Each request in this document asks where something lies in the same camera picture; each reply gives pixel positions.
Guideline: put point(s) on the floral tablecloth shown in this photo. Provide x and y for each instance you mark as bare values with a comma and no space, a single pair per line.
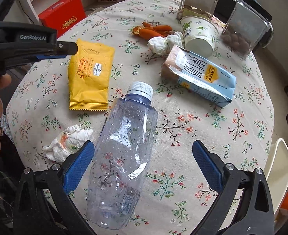
175,195

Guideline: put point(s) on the orange peel piece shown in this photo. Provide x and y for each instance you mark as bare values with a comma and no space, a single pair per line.
147,31

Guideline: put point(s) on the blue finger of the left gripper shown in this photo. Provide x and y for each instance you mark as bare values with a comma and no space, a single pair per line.
47,57

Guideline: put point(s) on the red cardboard box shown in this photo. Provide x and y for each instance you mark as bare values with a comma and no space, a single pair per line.
63,15

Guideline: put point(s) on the light blue milk carton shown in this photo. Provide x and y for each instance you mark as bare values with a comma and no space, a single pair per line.
199,75

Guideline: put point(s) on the yellow snack packet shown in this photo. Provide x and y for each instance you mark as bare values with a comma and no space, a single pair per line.
88,73

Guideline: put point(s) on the white plastic stool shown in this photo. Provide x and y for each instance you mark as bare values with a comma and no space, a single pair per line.
276,173

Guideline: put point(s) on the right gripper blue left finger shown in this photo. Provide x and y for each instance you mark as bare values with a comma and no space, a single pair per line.
75,166

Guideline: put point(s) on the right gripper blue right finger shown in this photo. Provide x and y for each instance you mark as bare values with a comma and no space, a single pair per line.
210,164

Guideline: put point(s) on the tissue with orange stain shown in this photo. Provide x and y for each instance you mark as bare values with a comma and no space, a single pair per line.
68,142

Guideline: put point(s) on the clear crushed plastic bottle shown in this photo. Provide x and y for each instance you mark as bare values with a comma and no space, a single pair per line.
122,157

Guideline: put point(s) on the white paper cup green leaves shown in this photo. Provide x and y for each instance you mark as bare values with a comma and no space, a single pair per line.
200,35

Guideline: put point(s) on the white tissue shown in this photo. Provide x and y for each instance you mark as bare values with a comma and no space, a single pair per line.
163,45

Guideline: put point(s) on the clear jar with brown nuts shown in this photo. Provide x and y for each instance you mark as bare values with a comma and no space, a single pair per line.
246,26

